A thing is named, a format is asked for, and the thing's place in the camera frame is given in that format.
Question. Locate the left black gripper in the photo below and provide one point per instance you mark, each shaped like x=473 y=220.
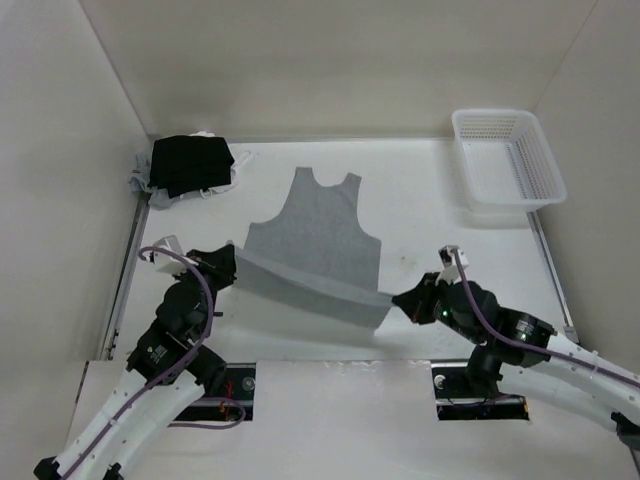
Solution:
x=221 y=262

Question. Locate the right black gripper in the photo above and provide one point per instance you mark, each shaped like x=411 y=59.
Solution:
x=415 y=305

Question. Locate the grey tank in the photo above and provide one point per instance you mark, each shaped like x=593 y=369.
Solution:
x=140 y=182
x=315 y=256

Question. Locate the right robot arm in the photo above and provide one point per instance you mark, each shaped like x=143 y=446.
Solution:
x=516 y=353

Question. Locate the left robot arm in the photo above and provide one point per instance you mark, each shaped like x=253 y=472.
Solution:
x=169 y=369

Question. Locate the folded white tank top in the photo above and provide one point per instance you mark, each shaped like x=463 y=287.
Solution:
x=235 y=170

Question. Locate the folded black tank top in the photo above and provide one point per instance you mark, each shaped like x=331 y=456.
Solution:
x=184 y=163

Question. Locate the folded grey tank top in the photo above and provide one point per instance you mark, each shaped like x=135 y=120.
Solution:
x=140 y=182

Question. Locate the white plastic basket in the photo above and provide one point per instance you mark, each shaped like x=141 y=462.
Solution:
x=506 y=162

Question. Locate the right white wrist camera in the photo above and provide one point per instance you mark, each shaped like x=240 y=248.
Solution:
x=454 y=263

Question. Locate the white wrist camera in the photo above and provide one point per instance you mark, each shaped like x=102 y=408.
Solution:
x=167 y=256
x=454 y=263

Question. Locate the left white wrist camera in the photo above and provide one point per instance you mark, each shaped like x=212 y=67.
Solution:
x=167 y=256

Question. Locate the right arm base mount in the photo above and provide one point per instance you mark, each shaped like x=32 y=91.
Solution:
x=466 y=390

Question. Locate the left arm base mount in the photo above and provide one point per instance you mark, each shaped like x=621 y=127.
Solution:
x=223 y=405

